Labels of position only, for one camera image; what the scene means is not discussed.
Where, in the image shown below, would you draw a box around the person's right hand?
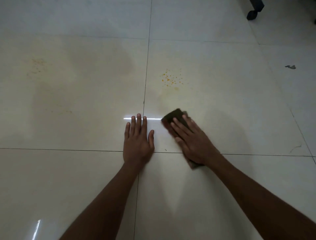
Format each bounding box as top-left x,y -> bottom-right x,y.
170,114 -> 221,166

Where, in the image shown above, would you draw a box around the person's left forearm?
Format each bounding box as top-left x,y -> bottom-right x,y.
59,162 -> 146,240

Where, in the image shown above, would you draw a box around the black chair caster wheel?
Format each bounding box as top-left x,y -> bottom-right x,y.
246,0 -> 265,21

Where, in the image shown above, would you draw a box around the person's left hand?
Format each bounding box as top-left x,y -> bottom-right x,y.
123,113 -> 155,167

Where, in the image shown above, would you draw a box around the dark brown cleaning cloth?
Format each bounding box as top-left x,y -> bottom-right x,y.
161,108 -> 205,170

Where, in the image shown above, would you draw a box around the orange stain spots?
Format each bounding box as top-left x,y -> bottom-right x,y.
159,69 -> 185,91

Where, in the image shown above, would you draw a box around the person's right forearm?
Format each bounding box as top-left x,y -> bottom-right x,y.
205,151 -> 316,240

